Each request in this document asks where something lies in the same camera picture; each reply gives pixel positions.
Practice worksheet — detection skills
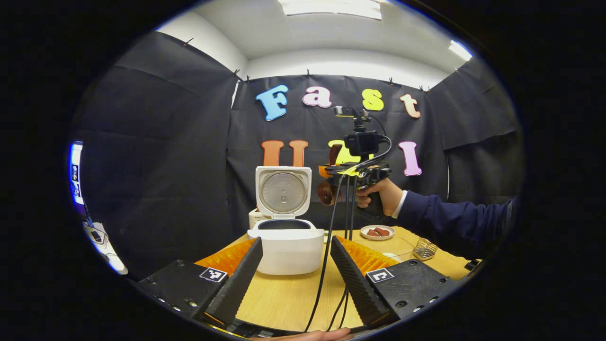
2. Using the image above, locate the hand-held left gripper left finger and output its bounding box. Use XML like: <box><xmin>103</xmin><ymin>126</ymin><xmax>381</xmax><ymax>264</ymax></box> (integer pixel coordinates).
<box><xmin>137</xmin><ymin>237</ymin><xmax>264</xmax><ymax>327</ymax></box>

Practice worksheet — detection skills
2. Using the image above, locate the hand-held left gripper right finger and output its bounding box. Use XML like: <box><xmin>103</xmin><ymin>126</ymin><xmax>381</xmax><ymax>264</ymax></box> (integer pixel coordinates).
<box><xmin>330</xmin><ymin>235</ymin><xmax>462</xmax><ymax>327</ymax></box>

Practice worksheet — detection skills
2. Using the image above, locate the brown wooden spoon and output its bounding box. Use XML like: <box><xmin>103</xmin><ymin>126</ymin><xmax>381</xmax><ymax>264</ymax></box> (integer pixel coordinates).
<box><xmin>317</xmin><ymin>144</ymin><xmax>344</xmax><ymax>206</ymax></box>

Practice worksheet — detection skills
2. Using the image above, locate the clear rice container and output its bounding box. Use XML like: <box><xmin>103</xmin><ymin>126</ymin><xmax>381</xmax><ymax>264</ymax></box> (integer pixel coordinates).
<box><xmin>381</xmin><ymin>236</ymin><xmax>419</xmax><ymax>263</ymax></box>

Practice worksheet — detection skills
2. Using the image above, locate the white rice cooker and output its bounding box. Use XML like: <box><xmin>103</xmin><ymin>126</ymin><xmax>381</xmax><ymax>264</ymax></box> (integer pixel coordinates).
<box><xmin>247</xmin><ymin>166</ymin><xmax>325</xmax><ymax>276</ymax></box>

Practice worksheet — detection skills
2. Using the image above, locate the wire chopstick holder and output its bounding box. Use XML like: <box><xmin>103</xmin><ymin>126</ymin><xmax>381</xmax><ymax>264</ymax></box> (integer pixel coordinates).
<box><xmin>413</xmin><ymin>238</ymin><xmax>438</xmax><ymax>261</ymax></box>

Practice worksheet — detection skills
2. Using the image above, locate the white round plate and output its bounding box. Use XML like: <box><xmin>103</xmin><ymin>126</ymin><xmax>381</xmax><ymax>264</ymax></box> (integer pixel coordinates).
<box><xmin>360</xmin><ymin>224</ymin><xmax>396</xmax><ymax>241</ymax></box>

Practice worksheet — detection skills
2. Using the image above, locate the ceiling light panel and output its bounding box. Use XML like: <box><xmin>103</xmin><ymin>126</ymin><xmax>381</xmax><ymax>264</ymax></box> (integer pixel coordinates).
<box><xmin>279</xmin><ymin>0</ymin><xmax>382</xmax><ymax>20</ymax></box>
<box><xmin>449</xmin><ymin>40</ymin><xmax>473</xmax><ymax>61</ymax></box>

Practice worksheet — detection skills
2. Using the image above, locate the white side table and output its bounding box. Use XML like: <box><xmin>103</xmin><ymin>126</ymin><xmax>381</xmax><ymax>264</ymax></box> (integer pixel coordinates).
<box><xmin>83</xmin><ymin>222</ymin><xmax>128</xmax><ymax>275</ymax></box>

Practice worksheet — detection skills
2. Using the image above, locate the black backdrop cloth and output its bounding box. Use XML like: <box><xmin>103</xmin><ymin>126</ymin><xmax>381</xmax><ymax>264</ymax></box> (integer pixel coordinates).
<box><xmin>71</xmin><ymin>32</ymin><xmax>524</xmax><ymax>280</ymax></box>

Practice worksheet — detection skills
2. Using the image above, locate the computer monitor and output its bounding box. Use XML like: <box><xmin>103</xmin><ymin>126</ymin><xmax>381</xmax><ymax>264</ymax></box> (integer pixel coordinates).
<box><xmin>70</xmin><ymin>141</ymin><xmax>85</xmax><ymax>205</ymax></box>

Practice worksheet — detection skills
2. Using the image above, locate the black cable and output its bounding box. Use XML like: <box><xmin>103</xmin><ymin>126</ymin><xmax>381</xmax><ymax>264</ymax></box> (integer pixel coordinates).
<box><xmin>304</xmin><ymin>174</ymin><xmax>342</xmax><ymax>332</ymax></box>
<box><xmin>339</xmin><ymin>175</ymin><xmax>355</xmax><ymax>330</ymax></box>
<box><xmin>327</xmin><ymin>175</ymin><xmax>350</xmax><ymax>331</ymax></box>

